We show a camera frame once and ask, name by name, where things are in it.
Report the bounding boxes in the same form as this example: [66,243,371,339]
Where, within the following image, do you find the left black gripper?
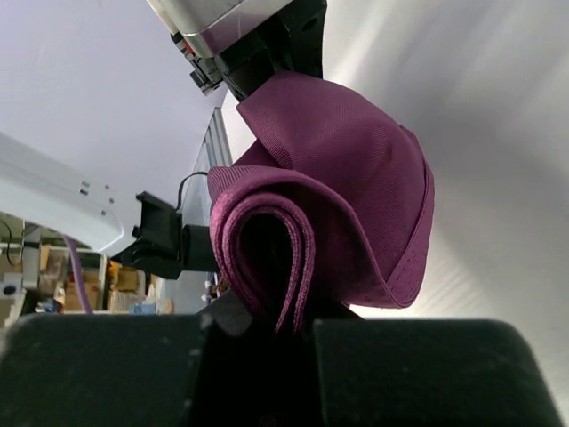
[217,0,327,101]

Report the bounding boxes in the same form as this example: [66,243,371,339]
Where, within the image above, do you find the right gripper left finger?
[1,296,252,426]

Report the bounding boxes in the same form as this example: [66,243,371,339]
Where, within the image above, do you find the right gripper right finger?
[310,307,562,426]

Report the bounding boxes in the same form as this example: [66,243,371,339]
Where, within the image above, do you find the purple cloth napkin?
[208,72,435,333]

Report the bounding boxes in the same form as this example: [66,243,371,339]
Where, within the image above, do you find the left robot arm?
[1,1,327,279]

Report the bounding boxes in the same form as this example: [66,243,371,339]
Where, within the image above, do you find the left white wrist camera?
[148,0,290,95]

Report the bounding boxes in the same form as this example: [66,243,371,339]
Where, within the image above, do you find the front aluminium rail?
[188,106,235,197]

